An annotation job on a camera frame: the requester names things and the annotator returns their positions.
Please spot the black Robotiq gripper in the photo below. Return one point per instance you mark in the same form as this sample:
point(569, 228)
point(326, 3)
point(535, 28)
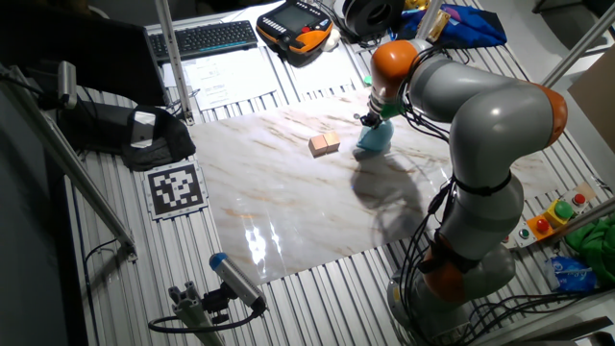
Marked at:
point(375, 117)

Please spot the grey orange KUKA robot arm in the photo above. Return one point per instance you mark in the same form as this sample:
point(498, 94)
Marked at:
point(495, 125)

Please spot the wooden coin holder block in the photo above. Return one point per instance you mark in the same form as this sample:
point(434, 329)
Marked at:
point(323, 144)

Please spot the white printed paper sheet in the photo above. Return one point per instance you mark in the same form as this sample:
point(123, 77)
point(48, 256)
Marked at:
point(327, 72)
point(230, 77)

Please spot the white round object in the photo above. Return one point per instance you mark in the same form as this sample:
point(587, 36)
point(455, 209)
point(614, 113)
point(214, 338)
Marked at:
point(331, 41)

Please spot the black filament spool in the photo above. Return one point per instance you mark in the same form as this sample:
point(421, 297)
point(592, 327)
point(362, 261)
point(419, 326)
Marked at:
point(370, 17)

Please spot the marble pattern table mat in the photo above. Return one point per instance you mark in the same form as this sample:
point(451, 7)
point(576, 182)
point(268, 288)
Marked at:
point(288, 202)

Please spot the gold coloured box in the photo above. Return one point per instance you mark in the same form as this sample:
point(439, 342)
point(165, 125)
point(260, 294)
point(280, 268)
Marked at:
point(439, 25)

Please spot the black orange teach pendant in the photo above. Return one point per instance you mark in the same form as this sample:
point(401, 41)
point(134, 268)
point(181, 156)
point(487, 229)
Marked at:
point(293, 24)

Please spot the yellow toy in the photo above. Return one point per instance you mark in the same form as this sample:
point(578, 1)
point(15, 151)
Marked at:
point(417, 4)

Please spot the blue cloth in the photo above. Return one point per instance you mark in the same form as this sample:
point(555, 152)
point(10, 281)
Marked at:
point(475, 29)

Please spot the black computer keyboard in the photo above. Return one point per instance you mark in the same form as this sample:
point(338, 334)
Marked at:
point(202, 38)

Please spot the white control box small buttons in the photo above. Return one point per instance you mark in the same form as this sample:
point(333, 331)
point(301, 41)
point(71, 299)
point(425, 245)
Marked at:
point(523, 235)

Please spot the orange box red button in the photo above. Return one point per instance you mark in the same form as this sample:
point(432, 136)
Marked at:
point(542, 227)

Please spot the black fabric bag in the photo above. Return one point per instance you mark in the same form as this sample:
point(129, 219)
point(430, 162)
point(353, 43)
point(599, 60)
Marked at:
point(168, 149)

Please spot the black white fiducial marker board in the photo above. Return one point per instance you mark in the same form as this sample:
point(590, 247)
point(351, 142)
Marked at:
point(175, 190)

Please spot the yellow box green button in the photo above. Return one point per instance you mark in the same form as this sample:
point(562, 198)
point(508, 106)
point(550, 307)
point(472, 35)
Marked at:
point(559, 212)

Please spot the long aluminium profile strut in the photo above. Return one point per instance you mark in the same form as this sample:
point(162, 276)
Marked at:
point(72, 165)
point(576, 48)
point(586, 216)

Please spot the grey box red button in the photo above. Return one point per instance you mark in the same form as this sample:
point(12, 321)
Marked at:
point(578, 199)

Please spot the brown cardboard box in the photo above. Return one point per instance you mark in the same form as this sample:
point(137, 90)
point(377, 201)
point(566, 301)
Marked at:
point(596, 106)

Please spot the silver grey flat device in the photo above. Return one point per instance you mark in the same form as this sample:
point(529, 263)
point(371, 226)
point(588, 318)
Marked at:
point(143, 129)

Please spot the blue plastic bag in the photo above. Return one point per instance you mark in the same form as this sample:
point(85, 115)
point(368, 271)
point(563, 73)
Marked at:
point(572, 276)

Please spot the green cloth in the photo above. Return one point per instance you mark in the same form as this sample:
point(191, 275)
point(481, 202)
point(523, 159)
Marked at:
point(596, 250)

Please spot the black case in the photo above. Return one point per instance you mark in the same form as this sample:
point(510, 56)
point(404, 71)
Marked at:
point(96, 125)

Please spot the black laptop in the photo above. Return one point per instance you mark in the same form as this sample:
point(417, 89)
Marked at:
point(96, 53)

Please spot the slim aluminium post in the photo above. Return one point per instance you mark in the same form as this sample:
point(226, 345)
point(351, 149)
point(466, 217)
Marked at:
point(430, 17)

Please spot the aluminium profile post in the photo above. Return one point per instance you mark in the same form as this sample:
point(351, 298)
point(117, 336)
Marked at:
point(173, 57)

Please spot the silver camera with blue cap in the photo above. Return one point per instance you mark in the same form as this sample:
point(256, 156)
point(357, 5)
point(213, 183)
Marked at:
point(235, 281)

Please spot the black camera clamp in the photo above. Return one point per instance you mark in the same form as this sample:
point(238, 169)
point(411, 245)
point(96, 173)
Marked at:
point(215, 302)

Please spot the short aluminium profile bracket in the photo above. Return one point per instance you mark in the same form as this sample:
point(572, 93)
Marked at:
point(189, 307)

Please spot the silver grey camera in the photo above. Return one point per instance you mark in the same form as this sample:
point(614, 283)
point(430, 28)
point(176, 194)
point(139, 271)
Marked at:
point(67, 81)

